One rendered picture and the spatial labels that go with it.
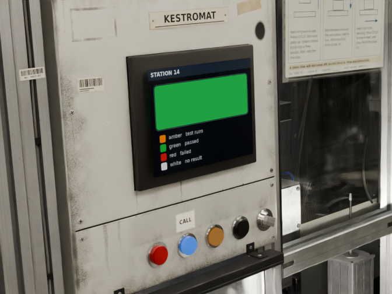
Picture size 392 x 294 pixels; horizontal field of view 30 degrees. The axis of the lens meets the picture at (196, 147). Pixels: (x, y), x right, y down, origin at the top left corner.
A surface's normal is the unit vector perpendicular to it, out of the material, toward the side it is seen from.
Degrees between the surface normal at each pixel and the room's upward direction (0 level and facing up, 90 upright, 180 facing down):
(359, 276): 90
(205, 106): 90
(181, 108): 90
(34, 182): 90
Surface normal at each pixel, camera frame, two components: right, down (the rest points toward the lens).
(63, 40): 0.66, 0.12
